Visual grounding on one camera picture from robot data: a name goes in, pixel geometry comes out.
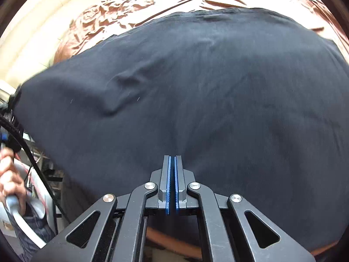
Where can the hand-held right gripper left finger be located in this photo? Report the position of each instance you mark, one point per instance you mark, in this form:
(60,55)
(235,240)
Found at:
(168,185)

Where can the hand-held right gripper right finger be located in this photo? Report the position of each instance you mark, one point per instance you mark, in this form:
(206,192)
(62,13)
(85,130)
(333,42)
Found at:
(176,185)

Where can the black t-shirt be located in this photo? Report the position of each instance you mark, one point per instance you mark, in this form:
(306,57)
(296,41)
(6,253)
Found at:
(190,87)

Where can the person's left hand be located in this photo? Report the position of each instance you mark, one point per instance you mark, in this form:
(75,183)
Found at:
(9,177)

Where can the person's denim-clad leg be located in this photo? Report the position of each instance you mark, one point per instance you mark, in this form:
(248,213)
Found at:
(30,240)

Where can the cream padded headboard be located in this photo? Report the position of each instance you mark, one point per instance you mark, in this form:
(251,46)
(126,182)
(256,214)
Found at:
(41,32)

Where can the brown blanket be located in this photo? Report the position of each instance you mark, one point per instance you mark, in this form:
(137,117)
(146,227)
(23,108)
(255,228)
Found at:
(122,5)

